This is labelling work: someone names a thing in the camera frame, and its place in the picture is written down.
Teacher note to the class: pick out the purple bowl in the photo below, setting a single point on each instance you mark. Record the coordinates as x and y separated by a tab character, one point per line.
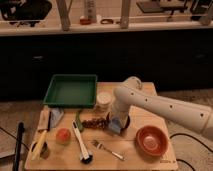
124	120

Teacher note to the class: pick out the black pole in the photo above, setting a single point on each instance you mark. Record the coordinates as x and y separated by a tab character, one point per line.
16	160

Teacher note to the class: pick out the green plastic tray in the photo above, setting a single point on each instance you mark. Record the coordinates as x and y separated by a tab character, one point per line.
71	91

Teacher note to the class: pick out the silver fork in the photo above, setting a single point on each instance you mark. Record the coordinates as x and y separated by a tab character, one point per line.
99	145

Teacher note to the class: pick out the blue sponge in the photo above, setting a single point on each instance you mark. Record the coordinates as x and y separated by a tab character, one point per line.
114	125

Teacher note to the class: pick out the bunch of dark grapes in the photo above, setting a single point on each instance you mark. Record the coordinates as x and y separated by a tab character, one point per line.
95	123

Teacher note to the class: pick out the white cup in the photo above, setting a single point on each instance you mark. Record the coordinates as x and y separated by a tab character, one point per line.
104	99

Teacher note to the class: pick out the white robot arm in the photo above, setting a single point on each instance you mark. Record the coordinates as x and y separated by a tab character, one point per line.
195	117

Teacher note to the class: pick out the orange bowl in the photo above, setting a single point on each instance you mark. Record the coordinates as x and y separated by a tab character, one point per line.
152	141

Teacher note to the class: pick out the red object on floor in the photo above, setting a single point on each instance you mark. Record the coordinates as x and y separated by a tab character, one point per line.
84	21

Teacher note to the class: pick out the black office chair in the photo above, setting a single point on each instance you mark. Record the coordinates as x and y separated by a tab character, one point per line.
30	12

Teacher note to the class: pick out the green pepper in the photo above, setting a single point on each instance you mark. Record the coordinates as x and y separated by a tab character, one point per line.
78	120

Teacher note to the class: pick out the red tomato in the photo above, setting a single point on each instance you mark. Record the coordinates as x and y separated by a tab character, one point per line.
63	136

